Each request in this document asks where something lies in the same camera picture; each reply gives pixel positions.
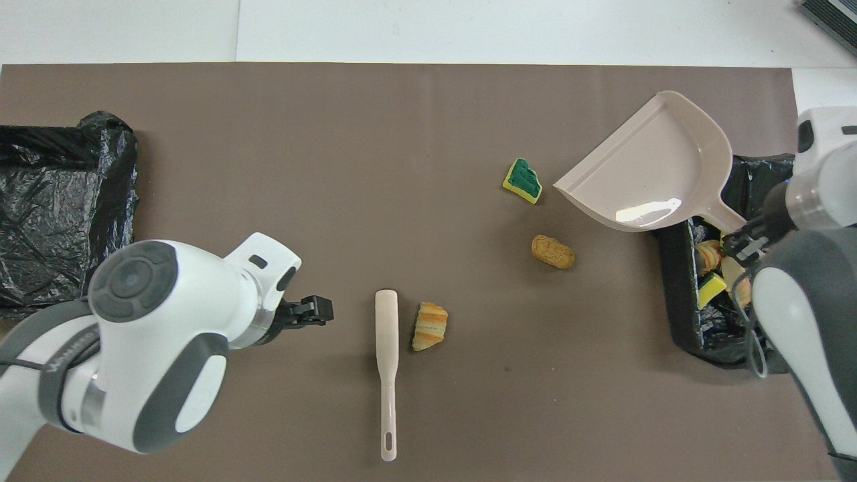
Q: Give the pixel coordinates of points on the black bag lined bin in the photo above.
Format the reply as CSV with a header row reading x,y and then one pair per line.
x,y
679,301
53,181

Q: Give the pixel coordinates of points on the brown toy bread roll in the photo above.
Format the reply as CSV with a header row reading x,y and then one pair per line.
x,y
552,252

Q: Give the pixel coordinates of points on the green and yellow sponge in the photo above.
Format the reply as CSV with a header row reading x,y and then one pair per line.
x,y
522,181

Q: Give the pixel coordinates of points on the beige plastic dustpan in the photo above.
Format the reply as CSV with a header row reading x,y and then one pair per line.
x,y
656,161

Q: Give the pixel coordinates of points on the yellow sponge piece green edge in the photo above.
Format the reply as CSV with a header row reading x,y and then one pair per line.
x,y
711,289

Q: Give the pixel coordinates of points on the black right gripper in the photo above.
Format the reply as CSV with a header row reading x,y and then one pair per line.
x,y
780,213

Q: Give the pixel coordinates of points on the beige hand brush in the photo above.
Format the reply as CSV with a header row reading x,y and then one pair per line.
x,y
386,335

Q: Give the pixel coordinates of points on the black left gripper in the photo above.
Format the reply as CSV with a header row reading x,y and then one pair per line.
x,y
284,320

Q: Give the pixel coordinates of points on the brown paper table mat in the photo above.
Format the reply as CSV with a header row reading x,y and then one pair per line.
x,y
335,134

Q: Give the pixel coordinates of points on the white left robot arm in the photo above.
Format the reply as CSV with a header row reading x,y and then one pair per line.
x,y
167,314

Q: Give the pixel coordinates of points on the dark grey ribbed device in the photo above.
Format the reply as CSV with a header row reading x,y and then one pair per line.
x,y
837,13

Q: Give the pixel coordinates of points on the toy croissant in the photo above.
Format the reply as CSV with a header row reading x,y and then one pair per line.
x,y
428,327

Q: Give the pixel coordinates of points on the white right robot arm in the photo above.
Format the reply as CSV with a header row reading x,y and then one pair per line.
x,y
803,321

